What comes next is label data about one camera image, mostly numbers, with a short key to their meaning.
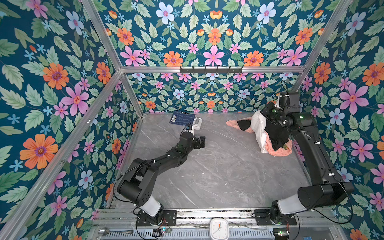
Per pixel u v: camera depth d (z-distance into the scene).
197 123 1.11
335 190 0.40
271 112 0.64
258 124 0.82
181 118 1.15
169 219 0.74
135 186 0.45
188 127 0.79
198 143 0.81
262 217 0.74
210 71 0.93
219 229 0.68
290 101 0.53
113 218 0.75
